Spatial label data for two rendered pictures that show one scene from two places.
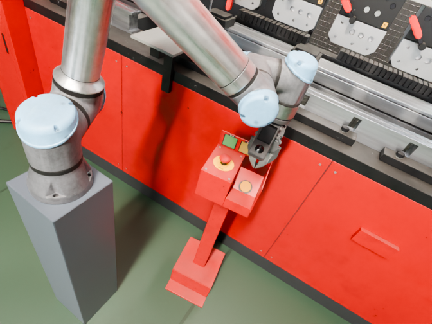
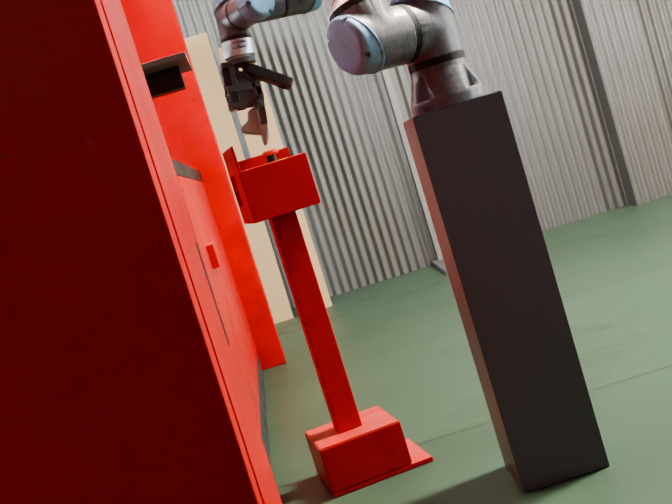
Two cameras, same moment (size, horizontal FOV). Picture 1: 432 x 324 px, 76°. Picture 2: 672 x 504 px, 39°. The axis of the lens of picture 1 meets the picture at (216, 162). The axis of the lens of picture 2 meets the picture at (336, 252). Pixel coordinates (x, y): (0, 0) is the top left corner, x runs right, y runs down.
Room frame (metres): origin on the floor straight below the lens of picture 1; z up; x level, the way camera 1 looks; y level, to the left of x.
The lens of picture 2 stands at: (1.39, 2.04, 0.73)
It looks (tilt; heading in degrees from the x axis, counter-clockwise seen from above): 5 degrees down; 249
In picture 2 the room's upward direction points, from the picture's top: 17 degrees counter-clockwise
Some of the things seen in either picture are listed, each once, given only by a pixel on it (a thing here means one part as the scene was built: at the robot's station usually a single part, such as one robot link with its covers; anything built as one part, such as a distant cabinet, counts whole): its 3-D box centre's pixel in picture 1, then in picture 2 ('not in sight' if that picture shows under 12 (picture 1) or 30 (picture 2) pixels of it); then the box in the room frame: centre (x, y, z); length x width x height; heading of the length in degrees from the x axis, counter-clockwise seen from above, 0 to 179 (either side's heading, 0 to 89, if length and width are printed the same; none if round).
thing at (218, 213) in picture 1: (212, 230); (315, 321); (0.68, -0.07, 0.39); 0.06 x 0.06 x 0.54; 80
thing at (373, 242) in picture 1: (374, 243); (213, 254); (0.72, -0.69, 0.58); 0.15 x 0.02 x 0.07; 73
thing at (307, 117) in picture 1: (316, 121); not in sight; (0.94, -0.31, 0.89); 0.30 x 0.05 x 0.03; 73
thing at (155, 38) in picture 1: (173, 38); (120, 81); (1.03, 0.29, 1.00); 0.26 x 0.18 x 0.01; 163
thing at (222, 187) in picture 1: (234, 173); (269, 177); (0.68, -0.07, 0.75); 0.20 x 0.16 x 0.18; 80
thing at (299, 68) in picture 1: (293, 78); (232, 17); (0.64, -0.12, 1.14); 0.09 x 0.08 x 0.11; 99
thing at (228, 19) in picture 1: (211, 20); not in sight; (1.32, 0.21, 1.01); 0.26 x 0.12 x 0.05; 163
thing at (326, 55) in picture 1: (323, 65); not in sight; (1.41, -0.36, 0.94); 1.02 x 0.06 x 0.12; 73
